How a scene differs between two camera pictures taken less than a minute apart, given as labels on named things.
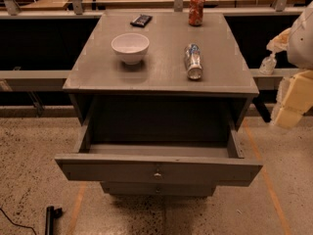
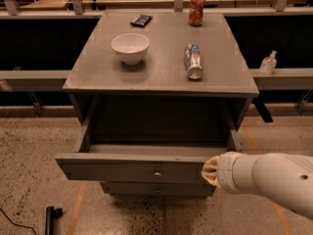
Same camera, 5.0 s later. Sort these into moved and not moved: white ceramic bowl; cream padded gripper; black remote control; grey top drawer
Moved: cream padded gripper
Not moved: grey top drawer; white ceramic bowl; black remote control
